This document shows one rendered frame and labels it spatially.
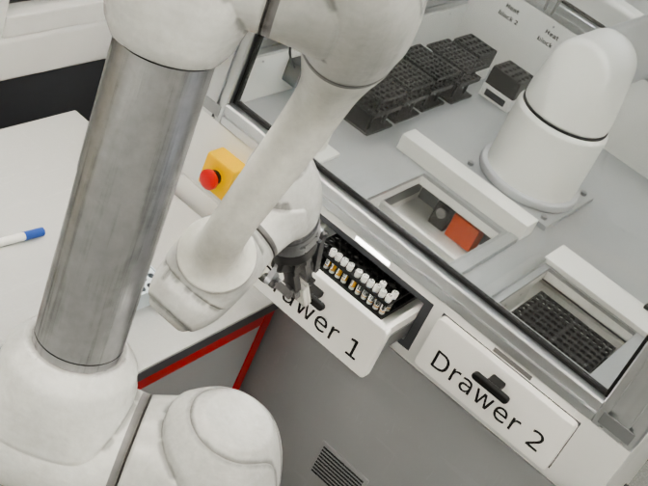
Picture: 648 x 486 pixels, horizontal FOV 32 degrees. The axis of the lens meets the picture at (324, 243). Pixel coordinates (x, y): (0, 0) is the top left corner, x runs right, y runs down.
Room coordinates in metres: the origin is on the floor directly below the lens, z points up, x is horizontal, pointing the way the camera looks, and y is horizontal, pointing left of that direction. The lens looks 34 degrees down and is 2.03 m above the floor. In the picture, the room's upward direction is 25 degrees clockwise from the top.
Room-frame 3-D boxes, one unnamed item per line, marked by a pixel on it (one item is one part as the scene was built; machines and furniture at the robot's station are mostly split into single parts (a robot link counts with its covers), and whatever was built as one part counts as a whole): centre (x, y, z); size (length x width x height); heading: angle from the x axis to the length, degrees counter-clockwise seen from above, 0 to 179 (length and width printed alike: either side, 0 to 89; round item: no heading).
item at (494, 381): (1.51, -0.35, 0.91); 0.07 x 0.04 x 0.01; 65
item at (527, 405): (1.54, -0.37, 0.87); 0.29 x 0.02 x 0.11; 65
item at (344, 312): (1.55, -0.03, 0.87); 0.29 x 0.02 x 0.11; 65
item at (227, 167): (1.79, 0.23, 0.88); 0.07 x 0.05 x 0.07; 65
